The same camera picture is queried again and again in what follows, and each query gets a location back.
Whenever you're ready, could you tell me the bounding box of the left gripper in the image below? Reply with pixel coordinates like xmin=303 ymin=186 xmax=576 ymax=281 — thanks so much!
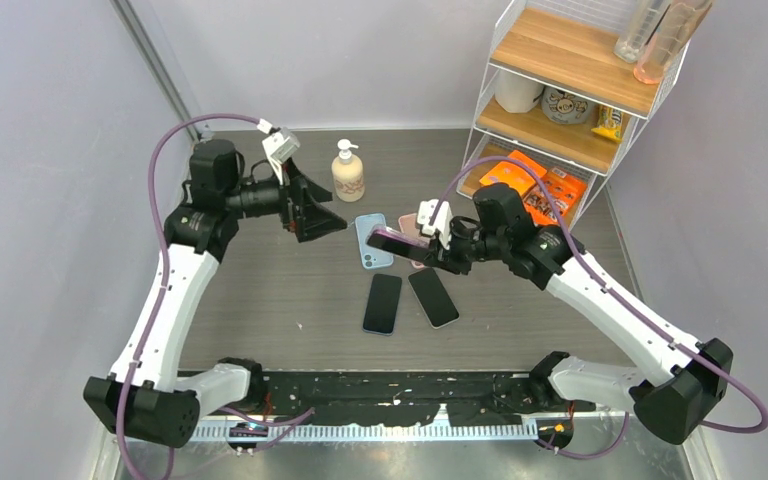
xmin=227 ymin=157 xmax=348 ymax=242

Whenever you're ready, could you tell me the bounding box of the white wire shelf rack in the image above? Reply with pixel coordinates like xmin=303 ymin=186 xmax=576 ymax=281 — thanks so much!
xmin=464 ymin=1 xmax=686 ymax=225

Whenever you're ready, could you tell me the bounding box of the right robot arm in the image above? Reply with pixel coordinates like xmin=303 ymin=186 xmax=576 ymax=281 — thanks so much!
xmin=418 ymin=184 xmax=734 ymax=445

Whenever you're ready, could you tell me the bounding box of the cartoon printed tin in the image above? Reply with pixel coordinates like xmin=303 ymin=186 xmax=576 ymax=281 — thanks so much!
xmin=541 ymin=86 xmax=597 ymax=125

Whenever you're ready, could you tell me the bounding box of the pink phone case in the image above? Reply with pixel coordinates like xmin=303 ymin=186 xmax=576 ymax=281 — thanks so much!
xmin=398 ymin=213 xmax=428 ymax=247

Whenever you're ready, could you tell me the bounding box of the clear plastic bottle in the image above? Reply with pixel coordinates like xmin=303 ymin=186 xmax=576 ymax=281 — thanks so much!
xmin=613 ymin=0 xmax=671 ymax=63

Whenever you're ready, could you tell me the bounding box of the black smartphone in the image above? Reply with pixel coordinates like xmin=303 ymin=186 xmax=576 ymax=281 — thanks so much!
xmin=408 ymin=268 xmax=460 ymax=329

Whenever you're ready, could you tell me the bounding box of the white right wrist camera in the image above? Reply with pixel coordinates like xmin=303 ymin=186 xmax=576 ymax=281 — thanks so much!
xmin=416 ymin=199 xmax=453 ymax=250

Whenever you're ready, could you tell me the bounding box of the yellow snack packet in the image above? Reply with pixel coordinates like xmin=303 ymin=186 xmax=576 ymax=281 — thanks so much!
xmin=591 ymin=105 xmax=625 ymax=144

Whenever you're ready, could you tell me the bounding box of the white paper roll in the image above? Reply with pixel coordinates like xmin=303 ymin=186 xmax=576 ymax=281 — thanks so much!
xmin=494 ymin=70 xmax=545 ymax=114

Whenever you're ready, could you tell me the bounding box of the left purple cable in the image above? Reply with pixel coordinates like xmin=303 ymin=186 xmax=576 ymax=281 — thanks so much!
xmin=113 ymin=113 xmax=316 ymax=480

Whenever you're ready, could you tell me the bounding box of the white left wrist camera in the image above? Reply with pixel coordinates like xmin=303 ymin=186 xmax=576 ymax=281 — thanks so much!
xmin=256 ymin=119 xmax=301 ymax=186

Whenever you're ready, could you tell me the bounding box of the orange cardboard box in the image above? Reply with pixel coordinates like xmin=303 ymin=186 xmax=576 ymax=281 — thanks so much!
xmin=524 ymin=167 xmax=588 ymax=226

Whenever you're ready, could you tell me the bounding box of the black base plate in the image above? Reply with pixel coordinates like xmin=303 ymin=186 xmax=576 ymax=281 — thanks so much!
xmin=229 ymin=371 xmax=596 ymax=427

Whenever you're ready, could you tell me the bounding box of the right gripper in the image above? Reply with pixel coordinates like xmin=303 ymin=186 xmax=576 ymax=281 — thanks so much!
xmin=424 ymin=219 xmax=509 ymax=276

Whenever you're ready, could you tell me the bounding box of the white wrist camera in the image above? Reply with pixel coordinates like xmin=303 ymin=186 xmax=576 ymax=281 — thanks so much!
xmin=416 ymin=199 xmax=453 ymax=250
xmin=256 ymin=119 xmax=301 ymax=186

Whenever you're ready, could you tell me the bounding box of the dark phone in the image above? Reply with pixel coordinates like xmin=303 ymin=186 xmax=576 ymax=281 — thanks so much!
xmin=367 ymin=226 xmax=434 ymax=266

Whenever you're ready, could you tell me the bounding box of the light blue phone case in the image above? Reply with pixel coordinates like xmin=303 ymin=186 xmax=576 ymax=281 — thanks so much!
xmin=354 ymin=213 xmax=394 ymax=270

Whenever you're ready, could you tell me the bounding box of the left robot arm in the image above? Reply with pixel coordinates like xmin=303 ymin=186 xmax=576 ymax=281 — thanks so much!
xmin=83 ymin=139 xmax=347 ymax=448

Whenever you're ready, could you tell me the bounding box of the cream lotion pump bottle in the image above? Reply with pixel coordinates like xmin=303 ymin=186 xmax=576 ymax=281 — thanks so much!
xmin=331 ymin=139 xmax=365 ymax=203

